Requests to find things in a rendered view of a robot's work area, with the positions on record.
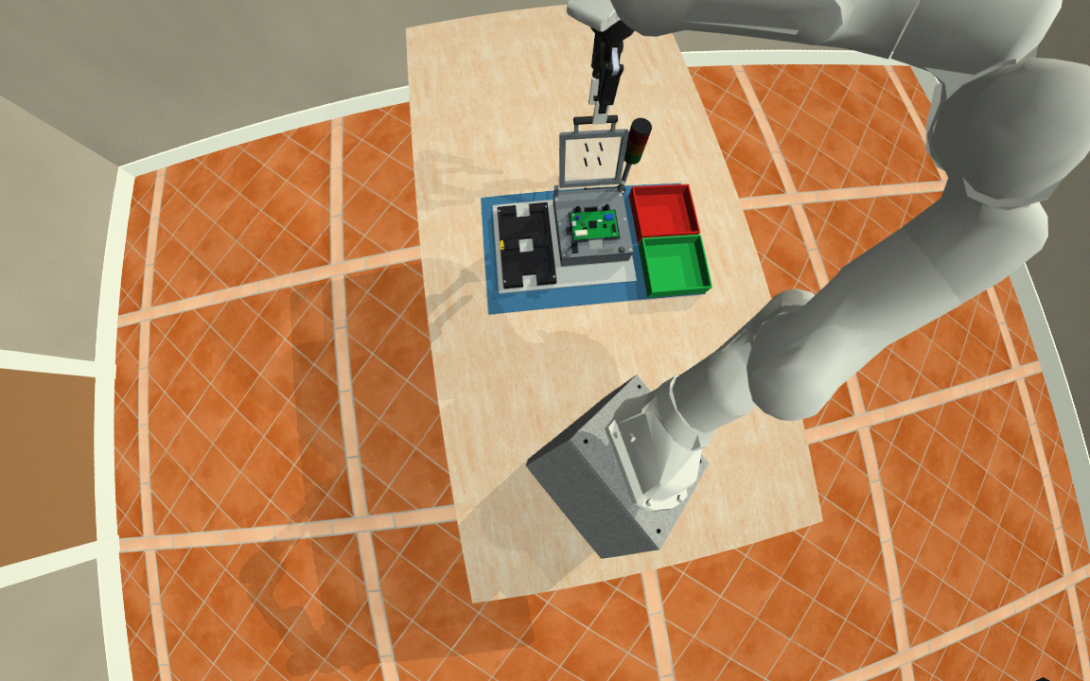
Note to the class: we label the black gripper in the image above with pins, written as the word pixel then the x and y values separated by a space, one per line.
pixel 608 46

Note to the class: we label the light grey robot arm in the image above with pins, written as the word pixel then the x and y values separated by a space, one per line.
pixel 1006 138

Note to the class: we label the red open bin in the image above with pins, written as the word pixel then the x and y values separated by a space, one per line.
pixel 667 209

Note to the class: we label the green open-top bin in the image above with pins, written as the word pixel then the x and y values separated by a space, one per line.
pixel 677 262

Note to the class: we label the green circuit board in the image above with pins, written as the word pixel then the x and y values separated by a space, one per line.
pixel 597 224

